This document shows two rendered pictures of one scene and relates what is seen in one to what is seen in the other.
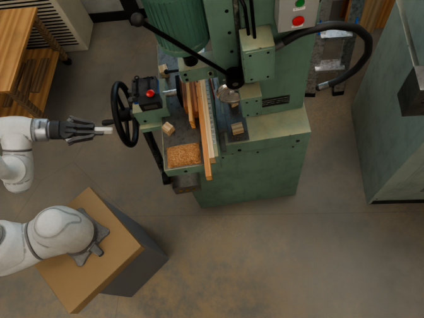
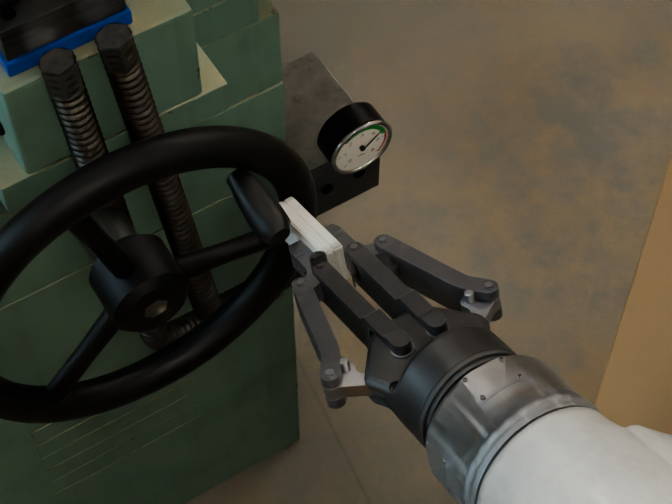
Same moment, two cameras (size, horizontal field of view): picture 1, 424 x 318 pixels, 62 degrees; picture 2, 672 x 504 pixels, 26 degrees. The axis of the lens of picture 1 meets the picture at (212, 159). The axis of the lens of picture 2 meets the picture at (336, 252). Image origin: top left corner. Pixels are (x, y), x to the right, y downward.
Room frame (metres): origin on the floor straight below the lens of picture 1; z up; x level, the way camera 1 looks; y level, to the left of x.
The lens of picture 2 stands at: (1.18, 0.78, 1.69)
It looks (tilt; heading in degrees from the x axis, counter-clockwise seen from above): 57 degrees down; 227
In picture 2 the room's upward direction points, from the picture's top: straight up
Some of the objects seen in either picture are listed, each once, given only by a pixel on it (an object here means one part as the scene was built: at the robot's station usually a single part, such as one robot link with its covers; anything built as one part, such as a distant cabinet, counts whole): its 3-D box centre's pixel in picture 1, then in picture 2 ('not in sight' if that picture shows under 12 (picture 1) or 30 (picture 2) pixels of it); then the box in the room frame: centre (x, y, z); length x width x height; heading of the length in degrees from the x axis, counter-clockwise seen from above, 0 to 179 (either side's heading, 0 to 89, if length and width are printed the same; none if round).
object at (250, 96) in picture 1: (250, 97); not in sight; (0.67, -0.20, 1.02); 0.09 x 0.07 x 0.12; 169
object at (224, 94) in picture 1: (233, 92); not in sight; (0.71, -0.15, 1.02); 0.12 x 0.03 x 0.12; 79
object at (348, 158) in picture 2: (167, 178); (351, 140); (0.64, 0.21, 0.65); 0.06 x 0.04 x 0.08; 169
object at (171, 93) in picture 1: (172, 93); not in sight; (0.84, 0.06, 0.95); 0.09 x 0.07 x 0.09; 169
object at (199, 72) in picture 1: (199, 68); not in sight; (0.85, -0.06, 1.03); 0.14 x 0.07 x 0.09; 79
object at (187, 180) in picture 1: (186, 182); (314, 135); (0.63, 0.14, 0.58); 0.12 x 0.08 x 0.08; 79
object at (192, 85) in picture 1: (194, 90); not in sight; (0.84, -0.02, 0.92); 0.23 x 0.02 x 0.04; 169
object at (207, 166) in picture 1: (200, 103); not in sight; (0.77, -0.03, 0.92); 0.62 x 0.02 x 0.04; 169
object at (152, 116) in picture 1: (152, 101); (65, 30); (0.86, 0.15, 0.91); 0.15 x 0.14 x 0.09; 169
